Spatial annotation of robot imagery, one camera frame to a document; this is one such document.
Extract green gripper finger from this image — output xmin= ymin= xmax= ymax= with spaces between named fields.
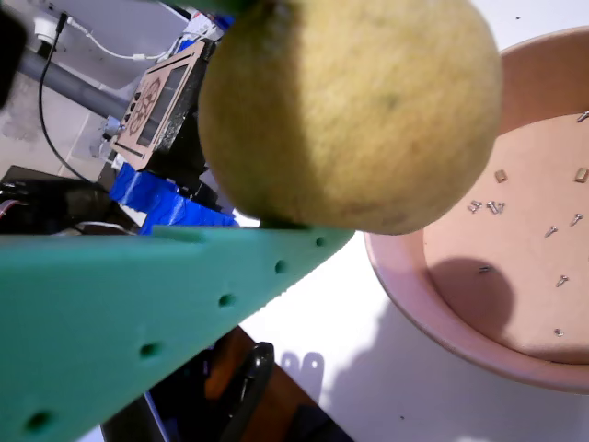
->
xmin=165 ymin=0 xmax=257 ymax=13
xmin=0 ymin=224 xmax=356 ymax=442

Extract round cardboard bowl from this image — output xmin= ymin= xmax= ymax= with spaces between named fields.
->
xmin=363 ymin=25 xmax=589 ymax=396

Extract small metal bracket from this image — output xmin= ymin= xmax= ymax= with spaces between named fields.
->
xmin=280 ymin=352 xmax=301 ymax=392
xmin=301 ymin=353 xmax=327 ymax=409

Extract small yellow potato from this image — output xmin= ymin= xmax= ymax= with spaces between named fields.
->
xmin=197 ymin=0 xmax=503 ymax=237

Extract black clamp with red tip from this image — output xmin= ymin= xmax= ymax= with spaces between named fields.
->
xmin=100 ymin=326 xmax=355 ymax=442

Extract white round socket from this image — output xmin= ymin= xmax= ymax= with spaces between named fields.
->
xmin=27 ymin=16 xmax=70 ymax=52

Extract grey metal pipe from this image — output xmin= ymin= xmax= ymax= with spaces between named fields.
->
xmin=17 ymin=50 xmax=133 ymax=119

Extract white cable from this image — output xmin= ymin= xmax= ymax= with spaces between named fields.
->
xmin=64 ymin=16 xmax=183 ymax=64

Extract thin black power cable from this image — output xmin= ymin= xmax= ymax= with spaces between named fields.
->
xmin=38 ymin=12 xmax=114 ymax=188

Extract wooden microrover chassis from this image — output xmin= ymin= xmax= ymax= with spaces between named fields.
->
xmin=109 ymin=39 xmax=218 ymax=185

